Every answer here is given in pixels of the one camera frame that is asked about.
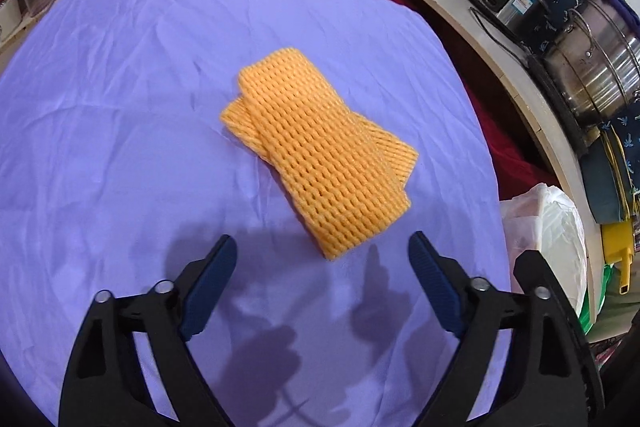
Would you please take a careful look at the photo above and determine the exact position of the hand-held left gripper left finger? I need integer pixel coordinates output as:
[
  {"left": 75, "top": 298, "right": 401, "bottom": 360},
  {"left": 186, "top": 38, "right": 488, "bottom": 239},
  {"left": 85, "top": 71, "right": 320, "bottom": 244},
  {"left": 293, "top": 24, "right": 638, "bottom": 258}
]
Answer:
[{"left": 59, "top": 234, "right": 238, "bottom": 427}]

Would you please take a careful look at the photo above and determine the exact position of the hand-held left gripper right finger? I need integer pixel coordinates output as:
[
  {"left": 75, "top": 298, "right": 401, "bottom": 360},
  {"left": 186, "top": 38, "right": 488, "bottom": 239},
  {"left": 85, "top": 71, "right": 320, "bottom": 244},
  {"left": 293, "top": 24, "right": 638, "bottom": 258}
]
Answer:
[{"left": 407, "top": 231, "right": 606, "bottom": 427}]

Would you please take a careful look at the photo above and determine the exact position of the white lined trash can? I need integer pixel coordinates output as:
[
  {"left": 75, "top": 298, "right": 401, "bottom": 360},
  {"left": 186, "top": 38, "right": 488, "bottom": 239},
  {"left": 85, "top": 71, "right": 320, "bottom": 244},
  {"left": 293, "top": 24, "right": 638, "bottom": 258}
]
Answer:
[{"left": 500, "top": 183, "right": 588, "bottom": 323}]

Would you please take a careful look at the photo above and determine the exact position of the yellow foam fruit net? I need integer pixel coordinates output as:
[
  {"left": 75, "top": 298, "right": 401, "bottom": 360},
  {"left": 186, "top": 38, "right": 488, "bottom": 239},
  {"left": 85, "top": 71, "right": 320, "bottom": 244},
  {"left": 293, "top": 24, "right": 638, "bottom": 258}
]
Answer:
[{"left": 220, "top": 47, "right": 420, "bottom": 260}]

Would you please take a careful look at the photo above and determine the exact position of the green plastic bag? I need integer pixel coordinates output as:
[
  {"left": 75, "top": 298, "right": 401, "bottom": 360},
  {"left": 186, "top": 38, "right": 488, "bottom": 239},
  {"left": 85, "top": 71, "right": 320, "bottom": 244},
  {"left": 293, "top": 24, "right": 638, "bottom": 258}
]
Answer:
[{"left": 580, "top": 264, "right": 613, "bottom": 335}]

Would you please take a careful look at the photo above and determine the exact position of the red cloth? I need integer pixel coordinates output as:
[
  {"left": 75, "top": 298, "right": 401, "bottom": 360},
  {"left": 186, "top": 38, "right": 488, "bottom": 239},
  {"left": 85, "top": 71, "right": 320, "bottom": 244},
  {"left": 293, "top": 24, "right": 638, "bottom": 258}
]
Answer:
[{"left": 332, "top": 0, "right": 561, "bottom": 202}]

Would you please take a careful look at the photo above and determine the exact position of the purple tablecloth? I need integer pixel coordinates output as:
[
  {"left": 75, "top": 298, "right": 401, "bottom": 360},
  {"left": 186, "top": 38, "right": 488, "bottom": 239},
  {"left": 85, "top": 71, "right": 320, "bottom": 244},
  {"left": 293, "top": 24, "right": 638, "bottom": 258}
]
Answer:
[{"left": 0, "top": 0, "right": 516, "bottom": 427}]

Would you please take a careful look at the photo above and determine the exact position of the yellow plastic scoop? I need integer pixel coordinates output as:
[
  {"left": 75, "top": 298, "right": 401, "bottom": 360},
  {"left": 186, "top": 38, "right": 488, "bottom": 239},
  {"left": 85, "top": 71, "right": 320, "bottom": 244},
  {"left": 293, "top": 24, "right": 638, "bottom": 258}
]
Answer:
[{"left": 601, "top": 221, "right": 637, "bottom": 295}]

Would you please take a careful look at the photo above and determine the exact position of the black induction cooker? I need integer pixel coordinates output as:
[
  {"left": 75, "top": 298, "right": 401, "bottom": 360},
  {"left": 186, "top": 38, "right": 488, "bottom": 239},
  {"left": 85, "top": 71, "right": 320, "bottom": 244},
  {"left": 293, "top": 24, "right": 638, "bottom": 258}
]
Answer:
[{"left": 525, "top": 54, "right": 601, "bottom": 155}]

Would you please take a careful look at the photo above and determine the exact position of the steel steamer pot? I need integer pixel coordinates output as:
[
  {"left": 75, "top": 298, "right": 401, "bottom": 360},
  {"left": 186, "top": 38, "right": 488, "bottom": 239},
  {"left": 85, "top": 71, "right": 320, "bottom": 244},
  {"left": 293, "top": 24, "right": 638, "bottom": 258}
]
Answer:
[{"left": 542, "top": 0, "right": 640, "bottom": 125}]

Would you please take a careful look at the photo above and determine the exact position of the black power cable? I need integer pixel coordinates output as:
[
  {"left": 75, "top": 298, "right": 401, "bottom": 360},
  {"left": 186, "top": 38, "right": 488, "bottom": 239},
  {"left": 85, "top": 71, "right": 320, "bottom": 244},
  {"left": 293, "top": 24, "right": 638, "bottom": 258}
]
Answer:
[{"left": 470, "top": 7, "right": 531, "bottom": 58}]

